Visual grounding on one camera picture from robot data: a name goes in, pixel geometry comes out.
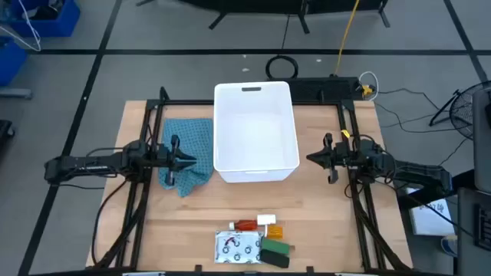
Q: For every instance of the blue plastic bin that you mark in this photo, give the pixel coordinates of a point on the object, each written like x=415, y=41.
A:
x=11, y=61

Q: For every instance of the black rectangular case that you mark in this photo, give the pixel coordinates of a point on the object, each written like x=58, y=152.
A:
x=274, y=258

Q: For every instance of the black partition with feet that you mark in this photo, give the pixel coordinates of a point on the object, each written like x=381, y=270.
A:
x=268, y=4

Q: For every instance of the green rectangular box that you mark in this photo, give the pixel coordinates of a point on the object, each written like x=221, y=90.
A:
x=275, y=246

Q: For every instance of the dark grey computer case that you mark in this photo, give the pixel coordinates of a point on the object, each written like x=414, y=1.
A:
x=482, y=145

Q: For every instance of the blue bin with clutter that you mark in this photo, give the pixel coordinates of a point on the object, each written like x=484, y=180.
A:
x=57, y=23

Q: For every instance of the white patterned pouch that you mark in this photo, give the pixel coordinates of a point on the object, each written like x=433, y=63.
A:
x=238, y=247

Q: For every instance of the teal patterned cloth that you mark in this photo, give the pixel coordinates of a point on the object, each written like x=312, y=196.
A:
x=195, y=134

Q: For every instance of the orange small packet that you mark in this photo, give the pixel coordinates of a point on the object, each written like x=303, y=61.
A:
x=275, y=232

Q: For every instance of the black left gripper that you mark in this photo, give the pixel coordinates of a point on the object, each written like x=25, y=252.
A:
x=165, y=157

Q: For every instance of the black perforated control box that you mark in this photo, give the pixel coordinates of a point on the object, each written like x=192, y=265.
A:
x=322, y=90

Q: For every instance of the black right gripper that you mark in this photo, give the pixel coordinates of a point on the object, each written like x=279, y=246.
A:
x=339, y=155

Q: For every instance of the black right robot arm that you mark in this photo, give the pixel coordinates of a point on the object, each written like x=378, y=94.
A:
x=414, y=170

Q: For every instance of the black floor fan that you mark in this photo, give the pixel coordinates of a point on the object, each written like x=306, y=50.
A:
x=466, y=111

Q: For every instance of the yellow plug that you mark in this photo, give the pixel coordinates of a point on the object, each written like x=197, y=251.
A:
x=367, y=90

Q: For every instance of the black metal table frame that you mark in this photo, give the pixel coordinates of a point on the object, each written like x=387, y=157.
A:
x=180, y=102

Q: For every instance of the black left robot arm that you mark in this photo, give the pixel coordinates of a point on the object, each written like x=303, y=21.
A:
x=84, y=165

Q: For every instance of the red bottle with white cap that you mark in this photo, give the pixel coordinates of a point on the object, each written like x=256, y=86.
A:
x=245, y=225

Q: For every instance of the white perforated plastic basket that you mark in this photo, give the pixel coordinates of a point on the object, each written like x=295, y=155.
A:
x=255, y=134

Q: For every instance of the white paper sheet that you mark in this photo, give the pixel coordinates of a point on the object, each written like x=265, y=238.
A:
x=429, y=218

